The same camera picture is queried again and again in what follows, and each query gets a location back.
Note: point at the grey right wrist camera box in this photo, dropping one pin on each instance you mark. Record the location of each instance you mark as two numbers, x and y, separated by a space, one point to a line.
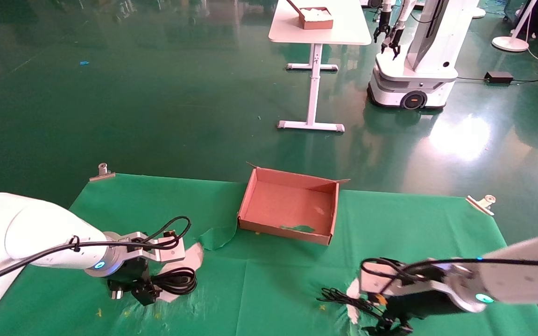
383 282

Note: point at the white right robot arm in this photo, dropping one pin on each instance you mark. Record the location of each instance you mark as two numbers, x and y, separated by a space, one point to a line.
521 275

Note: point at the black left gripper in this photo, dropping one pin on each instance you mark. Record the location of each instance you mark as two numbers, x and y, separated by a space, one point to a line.
129 273

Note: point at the white stand with round base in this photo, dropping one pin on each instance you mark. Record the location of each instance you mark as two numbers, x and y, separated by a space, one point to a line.
509 44

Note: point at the small cardboard box with flap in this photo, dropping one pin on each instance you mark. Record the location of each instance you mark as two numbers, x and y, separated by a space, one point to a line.
318 24

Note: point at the small white round base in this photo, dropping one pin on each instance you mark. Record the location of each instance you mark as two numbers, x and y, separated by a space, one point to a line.
478 13

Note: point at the open brown cardboard box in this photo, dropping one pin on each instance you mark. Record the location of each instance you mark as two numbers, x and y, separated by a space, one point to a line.
287 205

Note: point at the background robot black gripper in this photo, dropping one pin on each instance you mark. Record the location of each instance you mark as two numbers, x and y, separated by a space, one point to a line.
382 30
394 44

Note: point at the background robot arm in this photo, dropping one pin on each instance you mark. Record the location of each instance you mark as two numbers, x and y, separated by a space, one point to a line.
407 11
385 9

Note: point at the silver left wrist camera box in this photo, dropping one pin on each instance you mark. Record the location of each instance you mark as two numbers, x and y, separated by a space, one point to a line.
168 253

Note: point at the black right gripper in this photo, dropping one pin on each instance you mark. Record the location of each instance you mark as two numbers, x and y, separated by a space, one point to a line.
423 305

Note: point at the white filling material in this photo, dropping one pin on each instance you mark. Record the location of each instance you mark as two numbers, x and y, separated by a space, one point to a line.
316 14

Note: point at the green table cloth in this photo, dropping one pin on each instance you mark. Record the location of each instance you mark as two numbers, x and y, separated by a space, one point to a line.
269 289

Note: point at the white wheeled robot body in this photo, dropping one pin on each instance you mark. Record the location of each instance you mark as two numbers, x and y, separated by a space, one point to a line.
414 79

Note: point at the silver binder clip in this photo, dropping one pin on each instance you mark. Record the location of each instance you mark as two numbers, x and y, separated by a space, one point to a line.
481 204
102 173

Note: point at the white height-adjustable table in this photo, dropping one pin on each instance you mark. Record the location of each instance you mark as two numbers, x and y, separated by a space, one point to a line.
325 35

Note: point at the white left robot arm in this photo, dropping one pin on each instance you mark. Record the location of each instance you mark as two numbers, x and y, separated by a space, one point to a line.
21 228

